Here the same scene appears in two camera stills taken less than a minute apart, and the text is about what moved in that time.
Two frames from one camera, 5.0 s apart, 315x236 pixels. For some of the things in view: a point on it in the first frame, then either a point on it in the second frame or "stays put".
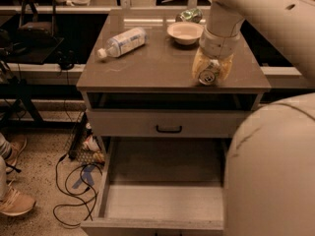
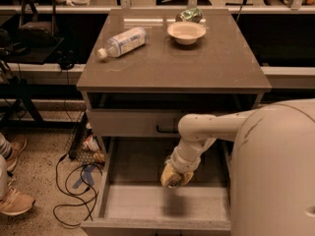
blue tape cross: [88, 169] stays put
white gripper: [219, 45] to [181, 165]
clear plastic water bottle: [124, 43] stays put
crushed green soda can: [192, 15] stays put
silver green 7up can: [207, 77] to [174, 181]
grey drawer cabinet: [165, 134] stays put
